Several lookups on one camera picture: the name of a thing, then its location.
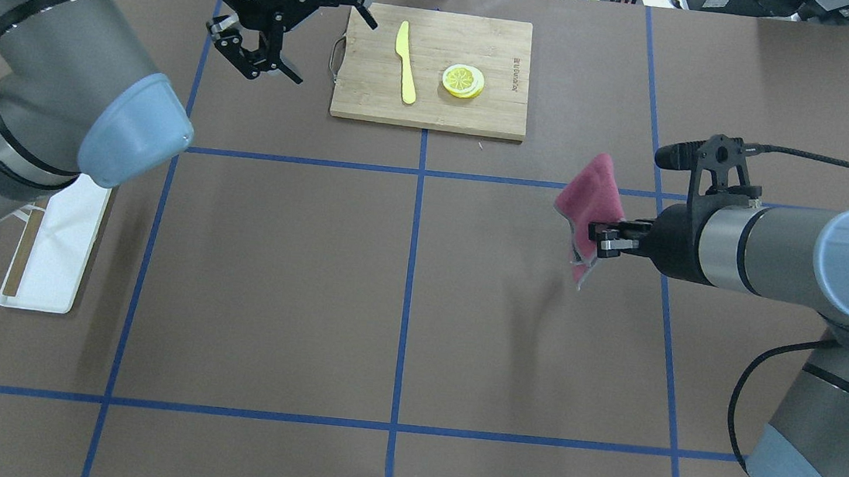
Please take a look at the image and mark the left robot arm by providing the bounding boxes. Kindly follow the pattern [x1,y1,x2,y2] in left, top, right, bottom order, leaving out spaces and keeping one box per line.
[0,0,377,219]

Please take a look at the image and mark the white rectangular plate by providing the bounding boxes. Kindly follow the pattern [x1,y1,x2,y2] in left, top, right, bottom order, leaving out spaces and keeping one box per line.
[0,175,112,315]

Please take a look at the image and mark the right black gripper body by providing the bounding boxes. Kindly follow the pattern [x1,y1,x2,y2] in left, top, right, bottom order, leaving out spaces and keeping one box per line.
[634,203,705,283]

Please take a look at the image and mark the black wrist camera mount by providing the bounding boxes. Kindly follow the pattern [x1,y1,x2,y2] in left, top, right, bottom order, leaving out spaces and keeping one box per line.
[654,134,763,219]

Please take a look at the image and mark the pink microfiber cloth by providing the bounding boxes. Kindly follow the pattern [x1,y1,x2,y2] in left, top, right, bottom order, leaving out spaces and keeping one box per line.
[554,153,625,290]

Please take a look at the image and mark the yellow lemon slice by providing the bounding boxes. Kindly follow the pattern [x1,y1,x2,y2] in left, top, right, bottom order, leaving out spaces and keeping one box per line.
[441,64,485,99]

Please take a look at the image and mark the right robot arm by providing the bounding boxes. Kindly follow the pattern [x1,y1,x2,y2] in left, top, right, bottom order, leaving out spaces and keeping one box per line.
[573,192,849,477]

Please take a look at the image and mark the yellow plastic knife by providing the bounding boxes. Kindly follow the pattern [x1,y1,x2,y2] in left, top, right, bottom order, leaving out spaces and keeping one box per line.
[394,20,417,105]

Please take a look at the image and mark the wooden chopstick right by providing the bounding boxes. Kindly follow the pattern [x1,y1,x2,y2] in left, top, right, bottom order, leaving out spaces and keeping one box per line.
[0,199,47,299]

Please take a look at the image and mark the wooden cutting board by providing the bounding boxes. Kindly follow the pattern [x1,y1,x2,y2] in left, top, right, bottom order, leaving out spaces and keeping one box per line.
[330,3,534,143]

